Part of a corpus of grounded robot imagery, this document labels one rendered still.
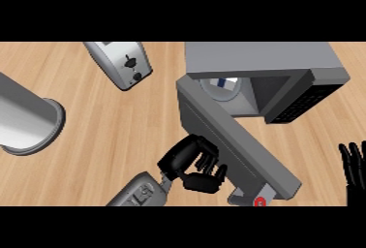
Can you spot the silver grey toaster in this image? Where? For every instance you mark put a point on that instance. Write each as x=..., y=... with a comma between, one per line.
x=117, y=63

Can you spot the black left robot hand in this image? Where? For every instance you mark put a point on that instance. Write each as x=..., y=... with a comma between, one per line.
x=183, y=156

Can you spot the large grey metal cylinder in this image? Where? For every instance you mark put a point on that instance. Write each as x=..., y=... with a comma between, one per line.
x=24, y=119

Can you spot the pale round microwave plate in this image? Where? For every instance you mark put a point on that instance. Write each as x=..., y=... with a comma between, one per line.
x=223, y=92

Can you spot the grey microwave body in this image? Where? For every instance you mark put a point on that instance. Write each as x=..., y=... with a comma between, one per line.
x=257, y=58

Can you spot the dark grey microwave door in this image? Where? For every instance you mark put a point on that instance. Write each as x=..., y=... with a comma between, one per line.
x=229, y=135

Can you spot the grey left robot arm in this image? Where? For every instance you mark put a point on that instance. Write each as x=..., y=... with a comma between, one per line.
x=137, y=193

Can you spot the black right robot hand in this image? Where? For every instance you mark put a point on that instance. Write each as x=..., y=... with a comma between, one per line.
x=356, y=180

